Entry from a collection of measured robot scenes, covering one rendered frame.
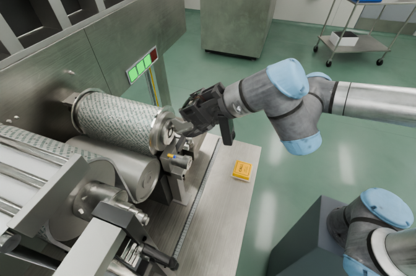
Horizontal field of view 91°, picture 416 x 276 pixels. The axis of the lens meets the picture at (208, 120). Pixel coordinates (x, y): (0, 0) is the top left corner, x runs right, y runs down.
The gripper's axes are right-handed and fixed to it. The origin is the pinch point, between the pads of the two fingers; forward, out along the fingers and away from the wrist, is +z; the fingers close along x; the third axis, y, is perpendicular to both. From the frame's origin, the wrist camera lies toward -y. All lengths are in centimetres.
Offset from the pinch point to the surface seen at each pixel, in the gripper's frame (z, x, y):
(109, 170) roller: -1.8, 21.2, 9.9
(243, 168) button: 5.8, -13.9, -37.3
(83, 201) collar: -4.6, 28.3, 10.9
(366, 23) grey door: -65, -448, -195
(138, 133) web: 4.4, 7.4, 8.2
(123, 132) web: 8.5, 7.9, 10.4
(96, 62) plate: 23.5, -13.1, 29.4
